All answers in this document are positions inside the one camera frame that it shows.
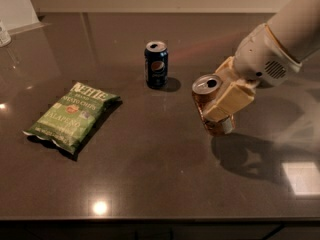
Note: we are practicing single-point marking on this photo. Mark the white board leaning on wall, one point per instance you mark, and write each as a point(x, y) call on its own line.
point(19, 16)

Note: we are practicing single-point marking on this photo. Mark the orange soda can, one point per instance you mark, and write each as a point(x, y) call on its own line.
point(204, 90)

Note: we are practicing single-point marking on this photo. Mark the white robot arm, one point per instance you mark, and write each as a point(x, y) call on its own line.
point(297, 27)

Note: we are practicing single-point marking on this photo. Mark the blue Pepsi can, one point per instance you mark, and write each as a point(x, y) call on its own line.
point(156, 64)

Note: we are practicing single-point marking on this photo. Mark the green jalapeno chips bag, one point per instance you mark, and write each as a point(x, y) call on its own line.
point(68, 121)

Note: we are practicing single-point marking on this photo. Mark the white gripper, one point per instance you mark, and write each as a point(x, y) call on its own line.
point(263, 58)

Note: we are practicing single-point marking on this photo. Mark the clear bottle at left edge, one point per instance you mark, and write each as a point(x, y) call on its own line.
point(5, 37)

